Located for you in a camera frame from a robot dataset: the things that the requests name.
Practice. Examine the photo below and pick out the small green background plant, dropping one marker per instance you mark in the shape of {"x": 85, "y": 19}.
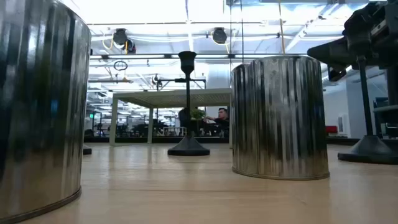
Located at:
{"x": 198, "y": 113}

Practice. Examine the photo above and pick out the black aluminium table frame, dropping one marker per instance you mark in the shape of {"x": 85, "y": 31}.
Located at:
{"x": 140, "y": 140}

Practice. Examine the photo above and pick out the red seat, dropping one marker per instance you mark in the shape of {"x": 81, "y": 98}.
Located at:
{"x": 331, "y": 129}

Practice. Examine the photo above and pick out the mint green perforated shelf riser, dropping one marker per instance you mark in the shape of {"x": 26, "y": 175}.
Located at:
{"x": 174, "y": 98}

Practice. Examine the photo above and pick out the person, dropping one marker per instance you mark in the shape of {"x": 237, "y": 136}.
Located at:
{"x": 222, "y": 119}

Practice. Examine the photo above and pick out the silver ribbed glass candle holder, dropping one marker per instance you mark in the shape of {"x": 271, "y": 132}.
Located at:
{"x": 280, "y": 118}

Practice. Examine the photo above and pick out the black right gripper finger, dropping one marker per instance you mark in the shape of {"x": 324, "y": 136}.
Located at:
{"x": 335, "y": 72}
{"x": 335, "y": 53}

